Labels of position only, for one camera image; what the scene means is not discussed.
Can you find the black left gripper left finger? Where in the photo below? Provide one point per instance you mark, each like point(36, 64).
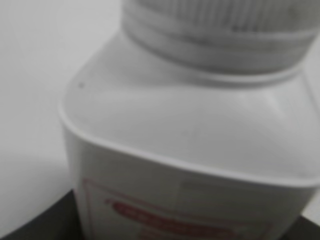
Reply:
point(59, 222)

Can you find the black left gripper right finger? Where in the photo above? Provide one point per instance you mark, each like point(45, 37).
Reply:
point(305, 229)

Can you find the white yili changqing yogurt bottle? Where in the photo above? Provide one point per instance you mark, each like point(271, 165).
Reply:
point(159, 151)

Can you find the white plastic bottle cap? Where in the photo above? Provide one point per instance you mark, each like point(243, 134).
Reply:
point(228, 36)

